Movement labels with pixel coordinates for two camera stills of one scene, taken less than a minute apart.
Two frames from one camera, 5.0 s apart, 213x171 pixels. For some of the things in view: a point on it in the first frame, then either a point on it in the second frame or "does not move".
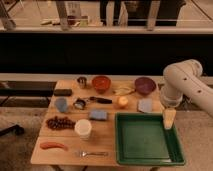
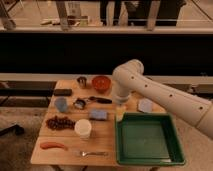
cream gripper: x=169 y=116 → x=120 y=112
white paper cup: x=83 y=127 does not move
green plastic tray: x=142 y=139 does not move
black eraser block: x=63 y=92 does not move
